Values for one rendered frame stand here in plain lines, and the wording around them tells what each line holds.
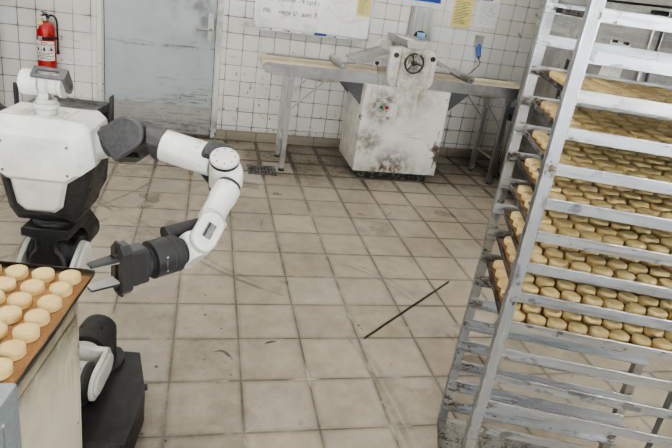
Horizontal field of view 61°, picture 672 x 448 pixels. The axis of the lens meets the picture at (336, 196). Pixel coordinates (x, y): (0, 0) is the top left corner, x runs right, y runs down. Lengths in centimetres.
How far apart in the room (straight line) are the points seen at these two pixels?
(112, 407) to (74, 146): 103
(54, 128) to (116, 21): 412
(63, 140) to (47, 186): 15
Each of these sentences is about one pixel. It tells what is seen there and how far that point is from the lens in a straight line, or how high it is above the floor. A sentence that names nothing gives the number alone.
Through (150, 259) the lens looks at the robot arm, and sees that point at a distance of 132.
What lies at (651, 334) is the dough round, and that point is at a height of 87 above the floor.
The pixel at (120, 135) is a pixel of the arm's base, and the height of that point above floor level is 121.
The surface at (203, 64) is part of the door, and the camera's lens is 571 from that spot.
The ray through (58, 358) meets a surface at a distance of 152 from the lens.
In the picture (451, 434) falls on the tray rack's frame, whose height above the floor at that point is 15.
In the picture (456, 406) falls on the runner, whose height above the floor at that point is 23.
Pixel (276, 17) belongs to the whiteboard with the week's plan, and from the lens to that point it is 563.
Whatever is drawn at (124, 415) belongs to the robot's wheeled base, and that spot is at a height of 17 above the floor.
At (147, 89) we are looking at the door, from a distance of 579.
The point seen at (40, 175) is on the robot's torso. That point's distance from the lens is 167.
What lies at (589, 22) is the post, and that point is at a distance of 139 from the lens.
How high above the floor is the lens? 168
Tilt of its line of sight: 21 degrees down
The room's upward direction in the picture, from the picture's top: 8 degrees clockwise
